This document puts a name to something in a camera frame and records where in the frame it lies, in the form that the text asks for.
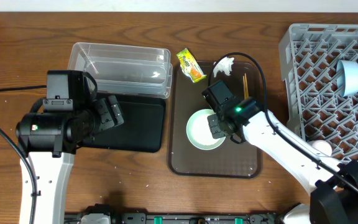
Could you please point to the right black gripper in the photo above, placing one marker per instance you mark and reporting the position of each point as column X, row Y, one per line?
column 216, row 132

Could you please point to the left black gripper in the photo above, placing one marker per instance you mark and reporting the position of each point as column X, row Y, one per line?
column 102, row 107

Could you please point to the light green bowl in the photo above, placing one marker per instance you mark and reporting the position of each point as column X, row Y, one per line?
column 199, row 133

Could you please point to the wooden chopstick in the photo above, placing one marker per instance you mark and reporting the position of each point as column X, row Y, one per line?
column 245, row 87
column 247, row 84

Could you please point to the pink white cup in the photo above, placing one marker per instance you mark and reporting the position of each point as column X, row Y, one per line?
column 322, row 146

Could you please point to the light blue bowl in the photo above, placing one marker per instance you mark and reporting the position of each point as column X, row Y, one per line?
column 347, row 82

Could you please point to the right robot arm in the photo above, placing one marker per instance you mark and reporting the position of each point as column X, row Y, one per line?
column 331, row 185

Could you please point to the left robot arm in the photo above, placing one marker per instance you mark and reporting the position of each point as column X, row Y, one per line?
column 48, row 137

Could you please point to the grey dishwasher rack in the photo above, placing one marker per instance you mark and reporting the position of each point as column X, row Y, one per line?
column 309, row 54

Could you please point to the brown serving tray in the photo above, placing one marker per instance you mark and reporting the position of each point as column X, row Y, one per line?
column 232, row 160

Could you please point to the black plastic tray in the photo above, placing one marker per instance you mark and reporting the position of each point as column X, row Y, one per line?
column 142, row 129

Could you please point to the clear plastic bin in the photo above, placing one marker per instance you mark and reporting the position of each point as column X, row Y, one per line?
column 125, row 69

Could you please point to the crumpled white tissue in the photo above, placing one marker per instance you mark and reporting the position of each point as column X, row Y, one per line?
column 224, row 65

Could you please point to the yellow snack wrapper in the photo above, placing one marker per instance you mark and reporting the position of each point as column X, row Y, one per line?
column 189, row 66

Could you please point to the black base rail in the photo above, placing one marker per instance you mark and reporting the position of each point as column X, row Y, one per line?
column 103, row 213

